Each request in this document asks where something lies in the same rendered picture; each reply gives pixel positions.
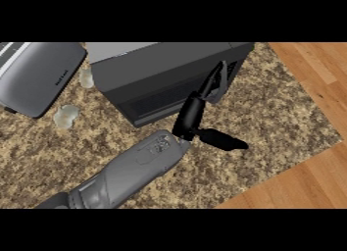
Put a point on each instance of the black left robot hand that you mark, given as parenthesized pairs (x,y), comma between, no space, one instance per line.
(190,117)

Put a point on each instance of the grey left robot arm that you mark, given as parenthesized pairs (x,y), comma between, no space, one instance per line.
(127,170)

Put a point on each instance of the dark grey microwave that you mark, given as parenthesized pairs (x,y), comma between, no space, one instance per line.
(152,81)

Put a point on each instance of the grey and white toaster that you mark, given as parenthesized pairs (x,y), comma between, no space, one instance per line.
(33,78)

